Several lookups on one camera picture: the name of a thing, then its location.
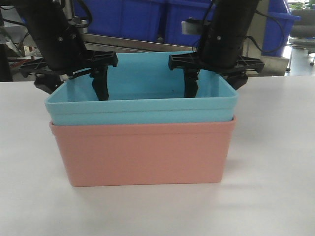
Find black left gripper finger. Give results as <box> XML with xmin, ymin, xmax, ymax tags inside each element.
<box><xmin>34</xmin><ymin>74</ymin><xmax>63</xmax><ymax>94</ymax></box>
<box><xmin>90</xmin><ymin>66</ymin><xmax>109</xmax><ymax>101</ymax></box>

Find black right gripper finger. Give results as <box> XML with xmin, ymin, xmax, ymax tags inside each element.
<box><xmin>222</xmin><ymin>71</ymin><xmax>248</xmax><ymax>90</ymax></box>
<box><xmin>184</xmin><ymin>68</ymin><xmax>200</xmax><ymax>98</ymax></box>

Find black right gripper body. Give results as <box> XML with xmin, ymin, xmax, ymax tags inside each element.
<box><xmin>168</xmin><ymin>54</ymin><xmax>265</xmax><ymax>75</ymax></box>

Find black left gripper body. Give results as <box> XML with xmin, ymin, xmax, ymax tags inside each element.
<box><xmin>19</xmin><ymin>50</ymin><xmax>118</xmax><ymax>79</ymax></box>

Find light blue plastic box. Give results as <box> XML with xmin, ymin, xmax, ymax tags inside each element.
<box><xmin>45</xmin><ymin>52</ymin><xmax>238</xmax><ymax>125</ymax></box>

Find pink plastic box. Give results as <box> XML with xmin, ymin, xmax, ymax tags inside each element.
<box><xmin>50</xmin><ymin>118</ymin><xmax>236</xmax><ymax>187</ymax></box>

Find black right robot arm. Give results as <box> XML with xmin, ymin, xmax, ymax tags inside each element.
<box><xmin>168</xmin><ymin>0</ymin><xmax>264</xmax><ymax>98</ymax></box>

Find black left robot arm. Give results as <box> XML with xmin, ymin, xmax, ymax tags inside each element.
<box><xmin>12</xmin><ymin>0</ymin><xmax>118</xmax><ymax>100</ymax></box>

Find blue crate middle left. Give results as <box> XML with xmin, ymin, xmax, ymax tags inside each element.
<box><xmin>84</xmin><ymin>0</ymin><xmax>166</xmax><ymax>42</ymax></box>

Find blue crate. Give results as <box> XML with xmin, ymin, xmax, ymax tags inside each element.
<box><xmin>262</xmin><ymin>0</ymin><xmax>301</xmax><ymax>57</ymax></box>
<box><xmin>164</xmin><ymin>0</ymin><xmax>211</xmax><ymax>47</ymax></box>
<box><xmin>84</xmin><ymin>0</ymin><xmax>166</xmax><ymax>42</ymax></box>

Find blue crate middle right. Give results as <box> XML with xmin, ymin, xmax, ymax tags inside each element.
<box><xmin>164</xmin><ymin>0</ymin><xmax>211</xmax><ymax>47</ymax></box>

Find blue crate far right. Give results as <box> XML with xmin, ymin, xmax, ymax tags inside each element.
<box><xmin>262</xmin><ymin>0</ymin><xmax>301</xmax><ymax>57</ymax></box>

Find grey office chair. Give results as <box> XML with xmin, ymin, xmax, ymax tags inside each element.
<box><xmin>285</xmin><ymin>9</ymin><xmax>315</xmax><ymax>72</ymax></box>

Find stainless steel shelf frame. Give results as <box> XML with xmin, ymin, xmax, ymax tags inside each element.
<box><xmin>0</xmin><ymin>14</ymin><xmax>290</xmax><ymax>77</ymax></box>

